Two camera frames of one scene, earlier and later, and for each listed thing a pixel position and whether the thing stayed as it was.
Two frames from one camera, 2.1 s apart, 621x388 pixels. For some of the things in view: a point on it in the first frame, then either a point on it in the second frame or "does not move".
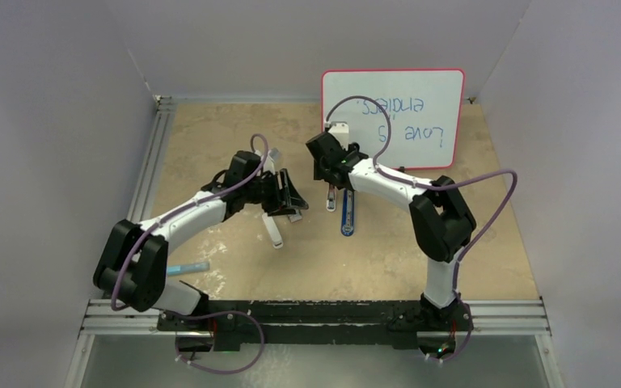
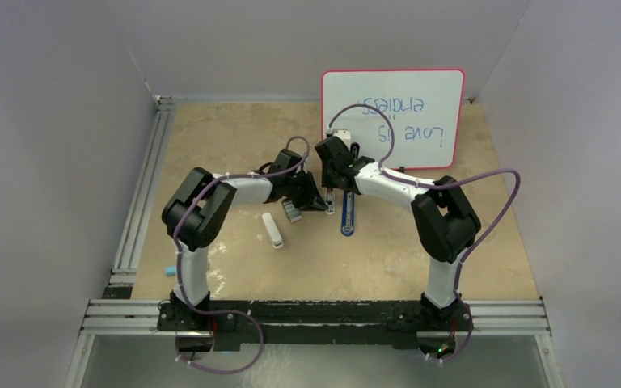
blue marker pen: x=348 y=212 does not move
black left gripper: x=292 y=198 → x=305 y=203
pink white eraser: x=331 y=204 does not move
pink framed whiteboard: x=408 y=118 does not move
